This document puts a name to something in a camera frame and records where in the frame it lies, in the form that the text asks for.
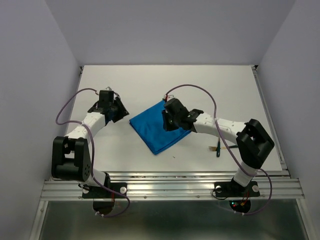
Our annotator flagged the blue cloth napkin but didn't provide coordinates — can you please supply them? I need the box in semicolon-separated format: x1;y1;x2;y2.
129;100;191;155

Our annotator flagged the gold spoon green handle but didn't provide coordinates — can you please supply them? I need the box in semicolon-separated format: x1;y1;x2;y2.
216;138;221;158

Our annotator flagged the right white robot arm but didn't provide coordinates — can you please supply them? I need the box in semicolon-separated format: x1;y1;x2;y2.
161;98;275;195

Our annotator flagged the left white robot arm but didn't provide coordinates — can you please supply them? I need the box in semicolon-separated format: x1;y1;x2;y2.
51;87;129;197

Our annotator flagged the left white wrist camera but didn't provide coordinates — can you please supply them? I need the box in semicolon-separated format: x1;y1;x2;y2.
105;86;113;91

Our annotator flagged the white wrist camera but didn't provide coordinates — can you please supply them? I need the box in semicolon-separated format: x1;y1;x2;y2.
162;94;175;102
105;86;113;91

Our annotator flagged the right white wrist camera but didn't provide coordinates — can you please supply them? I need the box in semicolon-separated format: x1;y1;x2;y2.
162;94;175;102

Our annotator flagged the gold fork green handle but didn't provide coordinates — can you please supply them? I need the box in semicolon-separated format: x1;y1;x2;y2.
208;145;238;152

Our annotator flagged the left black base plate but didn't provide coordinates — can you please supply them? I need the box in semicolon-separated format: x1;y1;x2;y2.
81;182;128;199

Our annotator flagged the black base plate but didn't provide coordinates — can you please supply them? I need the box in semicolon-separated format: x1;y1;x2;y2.
81;182;128;199
212;181;260;199

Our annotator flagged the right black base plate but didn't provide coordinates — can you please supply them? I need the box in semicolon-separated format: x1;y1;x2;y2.
212;181;260;199

